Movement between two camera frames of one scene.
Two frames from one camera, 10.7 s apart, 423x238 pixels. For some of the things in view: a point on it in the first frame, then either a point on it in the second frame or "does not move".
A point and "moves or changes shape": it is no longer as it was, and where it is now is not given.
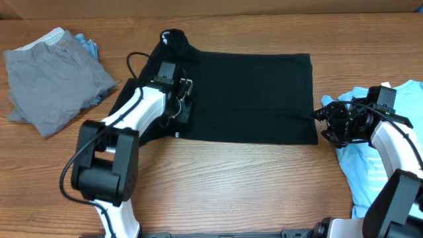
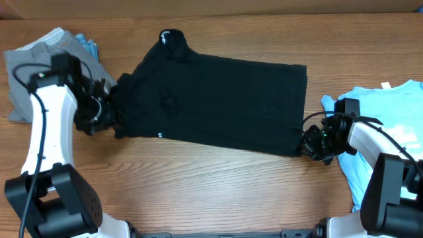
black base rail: [291, 233] does not move
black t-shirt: [257, 98] moves or changes shape
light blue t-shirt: [361, 167] does not move
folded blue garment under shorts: [93, 48] does not move
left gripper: [185, 114] -> [90, 129]
